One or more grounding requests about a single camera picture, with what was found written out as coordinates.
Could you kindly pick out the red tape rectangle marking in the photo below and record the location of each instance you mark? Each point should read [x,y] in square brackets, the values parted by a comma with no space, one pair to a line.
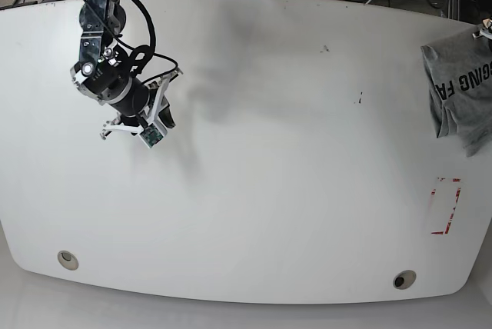
[443,202]

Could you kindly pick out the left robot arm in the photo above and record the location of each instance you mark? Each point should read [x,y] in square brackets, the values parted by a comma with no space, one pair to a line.
[485,29]

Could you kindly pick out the table grommet hole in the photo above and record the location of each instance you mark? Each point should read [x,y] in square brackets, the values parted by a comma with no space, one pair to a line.
[67,260]
[404,280]

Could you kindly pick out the right table grommet hole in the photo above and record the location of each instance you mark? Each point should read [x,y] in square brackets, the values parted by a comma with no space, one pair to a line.
[404,280]

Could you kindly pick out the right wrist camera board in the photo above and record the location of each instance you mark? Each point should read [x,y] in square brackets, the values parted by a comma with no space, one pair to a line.
[153,134]

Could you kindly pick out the grey t-shirt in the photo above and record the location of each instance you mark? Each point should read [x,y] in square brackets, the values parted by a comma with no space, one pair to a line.
[458,70]

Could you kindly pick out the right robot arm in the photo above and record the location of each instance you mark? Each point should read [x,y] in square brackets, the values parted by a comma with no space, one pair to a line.
[107,71]

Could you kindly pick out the left table grommet hole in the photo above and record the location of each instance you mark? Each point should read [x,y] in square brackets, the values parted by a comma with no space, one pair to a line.
[67,260]

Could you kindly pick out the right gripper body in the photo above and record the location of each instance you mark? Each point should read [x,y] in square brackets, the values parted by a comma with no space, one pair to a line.
[136,102]

